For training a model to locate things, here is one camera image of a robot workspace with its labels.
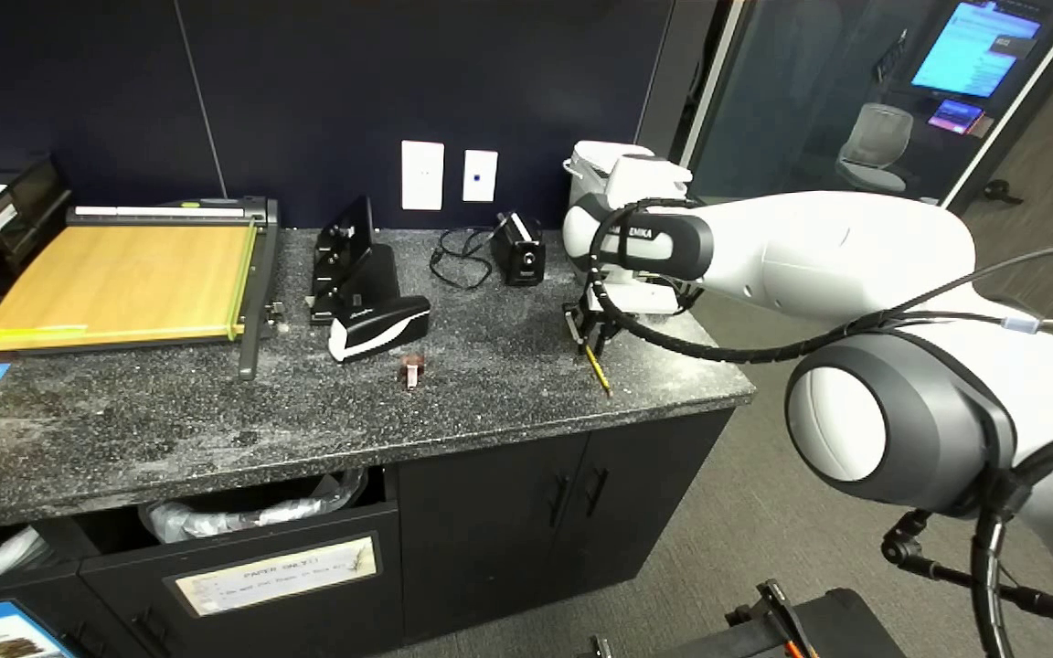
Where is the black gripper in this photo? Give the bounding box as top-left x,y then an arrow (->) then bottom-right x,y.
563,282 -> 631,363

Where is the yellow pencil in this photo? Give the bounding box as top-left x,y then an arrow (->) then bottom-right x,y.
580,339 -> 616,401

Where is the black pencil sharpener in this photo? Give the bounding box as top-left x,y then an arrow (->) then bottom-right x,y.
487,207 -> 548,293

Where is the small copper cylinder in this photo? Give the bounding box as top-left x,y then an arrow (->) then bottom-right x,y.
394,347 -> 432,392

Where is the black cabinet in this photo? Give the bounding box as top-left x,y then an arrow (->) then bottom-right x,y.
0,404 -> 739,658

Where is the black white sneaker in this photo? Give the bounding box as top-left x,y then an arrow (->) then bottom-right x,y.
326,240 -> 435,369

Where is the grey office chair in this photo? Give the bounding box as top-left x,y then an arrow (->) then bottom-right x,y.
833,97 -> 921,197

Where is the white drawer label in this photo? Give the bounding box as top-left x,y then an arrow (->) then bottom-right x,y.
166,532 -> 385,620

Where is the wooden paper cutter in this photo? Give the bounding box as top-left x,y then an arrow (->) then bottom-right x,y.
0,192 -> 290,382

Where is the black sharpener power cable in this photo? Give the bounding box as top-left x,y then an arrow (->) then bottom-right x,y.
426,224 -> 502,297

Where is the small white wall switch plate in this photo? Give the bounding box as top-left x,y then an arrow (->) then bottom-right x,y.
458,147 -> 504,207

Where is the white wall outlet plate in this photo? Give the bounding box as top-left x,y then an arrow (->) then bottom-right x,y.
399,136 -> 448,214

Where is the orange-handled metal clamp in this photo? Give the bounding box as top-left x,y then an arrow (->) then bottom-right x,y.
754,579 -> 820,658

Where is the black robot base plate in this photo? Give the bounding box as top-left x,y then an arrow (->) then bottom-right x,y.
589,580 -> 909,658

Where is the wall monitor screen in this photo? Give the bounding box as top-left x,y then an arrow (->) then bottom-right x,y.
905,0 -> 1044,102

